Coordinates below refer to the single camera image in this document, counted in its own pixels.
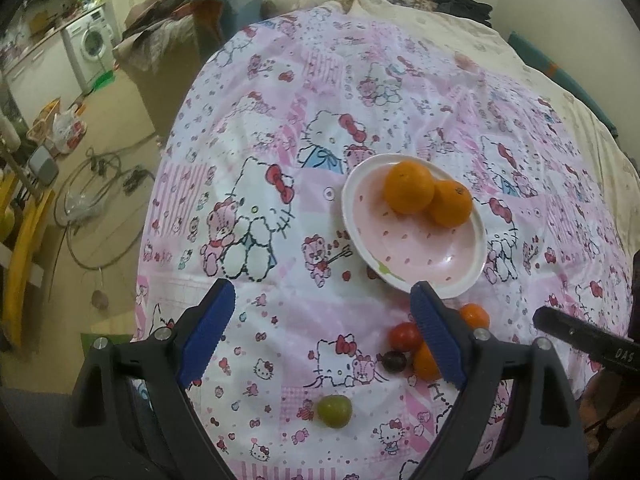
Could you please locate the pile of dark clothes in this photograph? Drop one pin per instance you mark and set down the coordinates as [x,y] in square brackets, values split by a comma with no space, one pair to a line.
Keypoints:
[190,5]

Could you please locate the yellow chair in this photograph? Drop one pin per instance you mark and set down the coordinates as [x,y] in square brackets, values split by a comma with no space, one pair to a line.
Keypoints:
[30,240]

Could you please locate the clear plastic bag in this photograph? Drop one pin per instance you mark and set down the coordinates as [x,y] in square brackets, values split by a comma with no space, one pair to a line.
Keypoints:
[77,205]

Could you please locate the dark grape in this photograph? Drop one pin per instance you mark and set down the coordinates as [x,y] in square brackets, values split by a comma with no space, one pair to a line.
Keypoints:
[394,361]

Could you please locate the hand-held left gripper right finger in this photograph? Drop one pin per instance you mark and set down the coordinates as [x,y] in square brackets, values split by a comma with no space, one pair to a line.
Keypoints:
[440,335]

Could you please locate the pink cartoon printed blanket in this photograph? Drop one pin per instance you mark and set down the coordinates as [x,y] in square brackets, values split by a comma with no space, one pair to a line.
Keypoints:
[300,110]

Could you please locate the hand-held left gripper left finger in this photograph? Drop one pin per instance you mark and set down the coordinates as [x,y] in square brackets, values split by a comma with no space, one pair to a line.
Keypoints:
[207,335]

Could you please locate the pink speckled plate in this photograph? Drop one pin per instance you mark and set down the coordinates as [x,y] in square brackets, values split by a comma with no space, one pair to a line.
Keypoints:
[400,245]

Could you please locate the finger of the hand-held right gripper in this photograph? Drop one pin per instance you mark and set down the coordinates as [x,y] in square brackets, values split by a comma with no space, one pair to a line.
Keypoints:
[575,332]

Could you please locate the dark folded clothes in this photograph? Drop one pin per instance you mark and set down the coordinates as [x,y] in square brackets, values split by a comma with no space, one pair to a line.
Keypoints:
[455,2]

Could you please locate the grey box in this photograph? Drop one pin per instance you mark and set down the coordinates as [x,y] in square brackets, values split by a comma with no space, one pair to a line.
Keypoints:
[42,166]

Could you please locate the white washing machine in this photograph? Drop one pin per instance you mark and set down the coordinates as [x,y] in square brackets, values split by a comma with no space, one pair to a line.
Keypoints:
[90,42]

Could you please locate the orange bag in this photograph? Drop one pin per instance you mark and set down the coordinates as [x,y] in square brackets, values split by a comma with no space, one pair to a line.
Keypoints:
[42,120]

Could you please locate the green mat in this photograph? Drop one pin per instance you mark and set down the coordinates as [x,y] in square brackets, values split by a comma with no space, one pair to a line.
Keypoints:
[105,81]

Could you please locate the white plastic bag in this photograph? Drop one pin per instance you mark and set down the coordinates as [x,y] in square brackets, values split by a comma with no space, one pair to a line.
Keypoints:
[70,130]

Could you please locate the cream duvet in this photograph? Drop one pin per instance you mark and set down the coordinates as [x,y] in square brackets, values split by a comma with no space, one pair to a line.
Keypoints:
[575,110]

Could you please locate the green grape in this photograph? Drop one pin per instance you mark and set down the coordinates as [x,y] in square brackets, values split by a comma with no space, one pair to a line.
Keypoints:
[334,410]

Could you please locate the large orange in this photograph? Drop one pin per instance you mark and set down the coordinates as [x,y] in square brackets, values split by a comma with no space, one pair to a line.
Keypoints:
[452,205]
[410,186]

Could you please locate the red cherry tomato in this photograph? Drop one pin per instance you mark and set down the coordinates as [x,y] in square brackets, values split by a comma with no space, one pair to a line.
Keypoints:
[405,336]

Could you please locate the teal cushion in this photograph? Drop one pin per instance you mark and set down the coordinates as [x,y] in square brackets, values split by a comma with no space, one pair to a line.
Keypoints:
[560,72]

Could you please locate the small orange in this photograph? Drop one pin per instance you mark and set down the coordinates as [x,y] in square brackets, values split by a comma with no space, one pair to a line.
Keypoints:
[474,316]
[425,361]

